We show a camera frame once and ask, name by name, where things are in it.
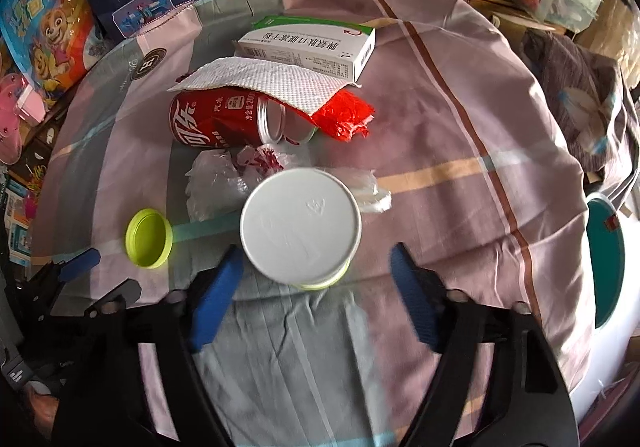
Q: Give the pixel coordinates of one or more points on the lime green lid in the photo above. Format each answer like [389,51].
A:
[150,239]

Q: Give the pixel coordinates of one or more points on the brown cardboard box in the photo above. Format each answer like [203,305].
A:
[505,12]

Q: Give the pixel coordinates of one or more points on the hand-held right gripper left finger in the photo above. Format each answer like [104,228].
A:
[215,297]

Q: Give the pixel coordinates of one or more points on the plaid mauve tablecloth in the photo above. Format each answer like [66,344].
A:
[425,152]

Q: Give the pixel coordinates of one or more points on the white medicine box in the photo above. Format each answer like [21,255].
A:
[300,49]

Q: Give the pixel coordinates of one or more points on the dark colourful toy box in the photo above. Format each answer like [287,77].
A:
[25,197]

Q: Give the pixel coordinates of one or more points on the white barcode canister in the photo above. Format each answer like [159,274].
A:
[300,227]

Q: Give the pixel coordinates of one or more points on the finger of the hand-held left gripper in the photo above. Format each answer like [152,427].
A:
[80,263]
[120,291]

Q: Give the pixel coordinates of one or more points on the red plastic bag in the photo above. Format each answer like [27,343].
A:
[345,117]

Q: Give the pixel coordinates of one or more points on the red soda can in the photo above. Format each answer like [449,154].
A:
[215,119]

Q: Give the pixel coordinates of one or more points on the pink plastic toy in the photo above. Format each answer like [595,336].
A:
[15,117]

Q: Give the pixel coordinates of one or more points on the teal round bin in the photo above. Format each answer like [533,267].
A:
[605,267]

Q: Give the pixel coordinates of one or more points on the clear plastic bag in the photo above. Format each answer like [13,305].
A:
[215,182]
[370,192]

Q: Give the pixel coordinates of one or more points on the white paper towel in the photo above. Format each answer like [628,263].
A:
[270,82]

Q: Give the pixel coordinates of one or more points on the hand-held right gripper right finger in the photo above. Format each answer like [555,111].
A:
[415,297]

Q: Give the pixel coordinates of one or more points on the cartoon puppy toy pack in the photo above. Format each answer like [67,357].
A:
[50,27]

